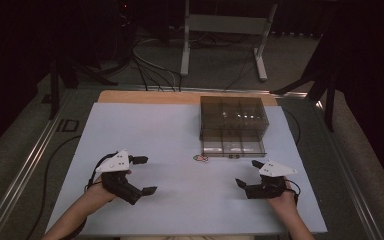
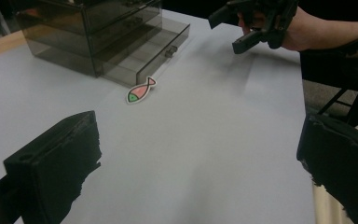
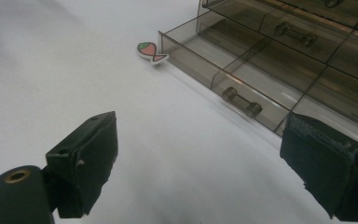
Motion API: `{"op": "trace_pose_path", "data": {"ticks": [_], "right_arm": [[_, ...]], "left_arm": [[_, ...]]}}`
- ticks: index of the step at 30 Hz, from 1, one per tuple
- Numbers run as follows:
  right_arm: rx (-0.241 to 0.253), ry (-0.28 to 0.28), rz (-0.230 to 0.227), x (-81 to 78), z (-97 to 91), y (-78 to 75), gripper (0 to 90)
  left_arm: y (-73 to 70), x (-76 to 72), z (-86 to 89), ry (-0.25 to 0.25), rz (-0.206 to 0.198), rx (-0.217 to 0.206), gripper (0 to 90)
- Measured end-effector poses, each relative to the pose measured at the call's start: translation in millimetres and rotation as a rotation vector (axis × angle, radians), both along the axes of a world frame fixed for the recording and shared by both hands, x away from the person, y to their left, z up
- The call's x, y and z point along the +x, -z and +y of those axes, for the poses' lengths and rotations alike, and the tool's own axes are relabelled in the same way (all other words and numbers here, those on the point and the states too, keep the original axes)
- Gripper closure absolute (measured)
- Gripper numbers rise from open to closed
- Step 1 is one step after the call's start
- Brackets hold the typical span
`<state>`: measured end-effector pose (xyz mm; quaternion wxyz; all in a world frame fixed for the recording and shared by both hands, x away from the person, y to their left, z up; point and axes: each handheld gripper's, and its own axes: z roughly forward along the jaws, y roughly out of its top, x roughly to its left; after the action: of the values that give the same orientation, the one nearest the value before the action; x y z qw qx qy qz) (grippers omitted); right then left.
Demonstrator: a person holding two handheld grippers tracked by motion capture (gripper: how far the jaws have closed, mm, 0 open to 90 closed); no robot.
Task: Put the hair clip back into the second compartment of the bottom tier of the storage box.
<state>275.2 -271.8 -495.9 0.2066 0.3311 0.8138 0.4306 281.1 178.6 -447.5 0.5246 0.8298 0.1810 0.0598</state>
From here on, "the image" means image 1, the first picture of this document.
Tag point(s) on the grey metal stand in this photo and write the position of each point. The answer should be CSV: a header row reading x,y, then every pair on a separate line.
x,y
226,24

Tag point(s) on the fish-shaped hair clip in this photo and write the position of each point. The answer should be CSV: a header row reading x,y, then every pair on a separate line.
x,y
201,158

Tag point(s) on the person's left hand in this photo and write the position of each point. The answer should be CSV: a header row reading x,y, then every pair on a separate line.
x,y
100,192

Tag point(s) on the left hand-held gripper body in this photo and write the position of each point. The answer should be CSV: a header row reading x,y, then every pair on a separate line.
x,y
116,165

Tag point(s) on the aluminium profile rail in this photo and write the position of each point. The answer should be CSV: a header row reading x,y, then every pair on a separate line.
x,y
193,88
20,173
350,173

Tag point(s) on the smoky transparent drawer cabinet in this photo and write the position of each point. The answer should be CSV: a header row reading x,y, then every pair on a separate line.
x,y
233,111

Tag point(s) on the black stand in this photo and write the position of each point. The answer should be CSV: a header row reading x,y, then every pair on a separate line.
x,y
55,90
328,96

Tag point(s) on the person's right hand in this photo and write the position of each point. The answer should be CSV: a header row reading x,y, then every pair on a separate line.
x,y
285,201

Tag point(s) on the dark equipment rack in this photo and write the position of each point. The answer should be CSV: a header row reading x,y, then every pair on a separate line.
x,y
125,30

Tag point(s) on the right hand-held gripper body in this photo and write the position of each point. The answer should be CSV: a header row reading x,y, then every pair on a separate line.
x,y
275,170

